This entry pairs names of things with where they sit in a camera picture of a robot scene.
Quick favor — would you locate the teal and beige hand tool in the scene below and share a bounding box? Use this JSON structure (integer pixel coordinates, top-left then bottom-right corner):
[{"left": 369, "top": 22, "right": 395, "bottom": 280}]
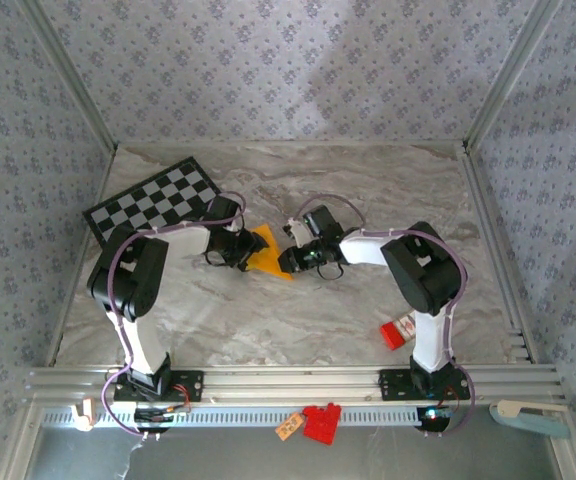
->
[{"left": 488, "top": 399, "right": 572, "bottom": 440}]

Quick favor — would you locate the grey slotted cable duct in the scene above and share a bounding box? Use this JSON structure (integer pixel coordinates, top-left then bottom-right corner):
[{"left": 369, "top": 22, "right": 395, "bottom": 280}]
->
[{"left": 37, "top": 403, "right": 427, "bottom": 429}]

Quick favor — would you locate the aluminium profile rail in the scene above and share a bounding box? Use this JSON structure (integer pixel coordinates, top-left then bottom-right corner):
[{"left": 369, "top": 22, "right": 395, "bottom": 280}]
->
[{"left": 23, "top": 364, "right": 567, "bottom": 406}]

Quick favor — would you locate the black and grey checkerboard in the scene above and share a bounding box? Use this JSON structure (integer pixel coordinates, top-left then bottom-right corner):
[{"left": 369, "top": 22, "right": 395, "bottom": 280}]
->
[{"left": 81, "top": 156, "right": 225, "bottom": 246}]

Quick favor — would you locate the white and red card box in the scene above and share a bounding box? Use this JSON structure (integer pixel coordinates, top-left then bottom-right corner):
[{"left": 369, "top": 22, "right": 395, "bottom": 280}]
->
[{"left": 392, "top": 310, "right": 418, "bottom": 346}]

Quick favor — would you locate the red toy brick piece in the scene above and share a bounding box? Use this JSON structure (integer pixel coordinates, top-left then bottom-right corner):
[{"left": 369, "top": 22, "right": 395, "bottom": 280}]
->
[{"left": 301, "top": 402, "right": 343, "bottom": 446}]

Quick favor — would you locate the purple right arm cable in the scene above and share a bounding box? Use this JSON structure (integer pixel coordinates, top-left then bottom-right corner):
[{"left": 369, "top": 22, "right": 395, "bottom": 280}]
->
[{"left": 292, "top": 194, "right": 478, "bottom": 439}]

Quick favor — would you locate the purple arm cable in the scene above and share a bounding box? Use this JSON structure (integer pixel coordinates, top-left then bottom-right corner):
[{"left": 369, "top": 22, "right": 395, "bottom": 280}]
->
[
  {"left": 98, "top": 191, "right": 247, "bottom": 441},
  {"left": 292, "top": 194, "right": 478, "bottom": 439}
]

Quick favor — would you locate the aluminium corner post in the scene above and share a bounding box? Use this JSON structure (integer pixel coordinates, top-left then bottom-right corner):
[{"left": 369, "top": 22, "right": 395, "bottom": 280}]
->
[
  {"left": 465, "top": 0, "right": 564, "bottom": 149},
  {"left": 15, "top": 0, "right": 119, "bottom": 151}
]

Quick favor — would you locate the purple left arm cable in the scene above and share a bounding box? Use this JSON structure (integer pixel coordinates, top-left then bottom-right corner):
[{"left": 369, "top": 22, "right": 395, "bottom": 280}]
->
[{"left": 98, "top": 191, "right": 247, "bottom": 441}]

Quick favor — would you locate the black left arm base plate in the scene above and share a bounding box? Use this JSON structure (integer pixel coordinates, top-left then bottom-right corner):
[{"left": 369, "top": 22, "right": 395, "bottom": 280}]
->
[{"left": 113, "top": 368, "right": 205, "bottom": 404}]

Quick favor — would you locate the aluminium side rail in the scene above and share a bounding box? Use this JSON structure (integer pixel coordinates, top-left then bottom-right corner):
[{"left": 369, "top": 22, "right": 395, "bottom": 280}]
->
[{"left": 460, "top": 142, "right": 539, "bottom": 364}]

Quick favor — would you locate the orange cloth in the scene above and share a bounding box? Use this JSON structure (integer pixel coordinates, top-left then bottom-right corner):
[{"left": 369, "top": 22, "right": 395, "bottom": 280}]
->
[{"left": 244, "top": 223, "right": 295, "bottom": 282}]

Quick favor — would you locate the orange tag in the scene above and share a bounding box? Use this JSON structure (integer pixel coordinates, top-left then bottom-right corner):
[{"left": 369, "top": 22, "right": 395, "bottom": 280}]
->
[{"left": 275, "top": 410, "right": 303, "bottom": 442}]

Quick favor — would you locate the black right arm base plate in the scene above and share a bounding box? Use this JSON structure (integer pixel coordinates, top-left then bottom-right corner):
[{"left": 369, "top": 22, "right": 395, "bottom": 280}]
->
[{"left": 377, "top": 367, "right": 472, "bottom": 402}]

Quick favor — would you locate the beige hook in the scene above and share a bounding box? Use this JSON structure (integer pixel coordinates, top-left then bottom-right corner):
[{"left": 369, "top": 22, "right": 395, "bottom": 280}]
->
[{"left": 71, "top": 397, "right": 97, "bottom": 432}]

